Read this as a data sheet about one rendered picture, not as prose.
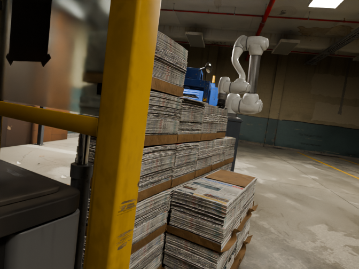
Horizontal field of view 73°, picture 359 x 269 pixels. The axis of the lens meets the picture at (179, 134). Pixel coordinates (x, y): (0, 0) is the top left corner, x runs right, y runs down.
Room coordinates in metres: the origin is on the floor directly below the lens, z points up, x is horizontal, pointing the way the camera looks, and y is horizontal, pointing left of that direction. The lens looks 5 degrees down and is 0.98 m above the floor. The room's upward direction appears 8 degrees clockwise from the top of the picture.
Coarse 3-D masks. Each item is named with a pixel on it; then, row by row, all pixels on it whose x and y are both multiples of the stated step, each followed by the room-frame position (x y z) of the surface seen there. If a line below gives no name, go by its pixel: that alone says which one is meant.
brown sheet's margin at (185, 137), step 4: (180, 136) 1.23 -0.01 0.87; (184, 136) 1.27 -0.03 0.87; (188, 136) 1.31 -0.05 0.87; (192, 136) 1.36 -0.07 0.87; (196, 136) 1.40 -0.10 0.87; (200, 136) 1.46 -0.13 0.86; (180, 140) 1.23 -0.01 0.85; (184, 140) 1.28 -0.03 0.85; (188, 140) 1.32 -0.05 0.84; (192, 140) 1.37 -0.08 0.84; (196, 140) 1.41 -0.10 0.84
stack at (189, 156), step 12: (180, 144) 1.24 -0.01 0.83; (192, 144) 1.37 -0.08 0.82; (204, 144) 1.53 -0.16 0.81; (216, 144) 1.75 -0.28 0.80; (228, 144) 2.04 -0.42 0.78; (180, 156) 1.25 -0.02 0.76; (192, 156) 1.39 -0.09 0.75; (204, 156) 1.56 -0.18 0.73; (216, 156) 1.80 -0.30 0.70; (228, 156) 2.09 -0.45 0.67; (180, 168) 1.28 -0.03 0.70; (192, 168) 1.42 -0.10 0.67; (228, 168) 2.16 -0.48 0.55; (192, 180) 1.44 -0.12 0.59; (168, 204) 1.21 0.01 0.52; (168, 216) 1.23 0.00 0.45
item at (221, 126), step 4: (220, 108) 1.81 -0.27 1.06; (220, 112) 1.84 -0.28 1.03; (224, 112) 1.91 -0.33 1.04; (220, 116) 1.82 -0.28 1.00; (224, 116) 1.91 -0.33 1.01; (220, 120) 1.82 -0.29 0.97; (224, 120) 1.92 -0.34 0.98; (220, 124) 1.84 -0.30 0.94; (224, 124) 1.95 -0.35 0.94; (220, 128) 1.85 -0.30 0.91; (224, 128) 1.95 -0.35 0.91
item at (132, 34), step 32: (128, 0) 0.58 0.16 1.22; (160, 0) 0.63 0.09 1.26; (128, 32) 0.57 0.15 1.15; (128, 64) 0.57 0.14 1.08; (128, 96) 0.57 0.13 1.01; (128, 128) 0.57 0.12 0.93; (96, 160) 0.60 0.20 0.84; (128, 160) 0.58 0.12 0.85; (96, 192) 0.59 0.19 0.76; (128, 192) 0.60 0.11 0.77; (96, 224) 0.59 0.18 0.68; (128, 224) 0.61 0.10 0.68; (96, 256) 0.58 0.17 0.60; (128, 256) 0.63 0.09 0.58
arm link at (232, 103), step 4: (228, 96) 2.62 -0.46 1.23; (232, 96) 2.59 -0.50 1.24; (236, 96) 2.58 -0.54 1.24; (228, 100) 2.60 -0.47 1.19; (232, 100) 2.58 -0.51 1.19; (236, 100) 2.56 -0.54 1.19; (228, 104) 2.59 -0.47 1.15; (232, 104) 2.57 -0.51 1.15; (236, 104) 2.55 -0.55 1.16; (228, 108) 2.59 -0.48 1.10; (232, 108) 2.57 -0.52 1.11; (236, 108) 2.56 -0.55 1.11; (228, 112) 2.59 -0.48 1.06; (232, 112) 2.58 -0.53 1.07; (236, 112) 2.59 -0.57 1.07
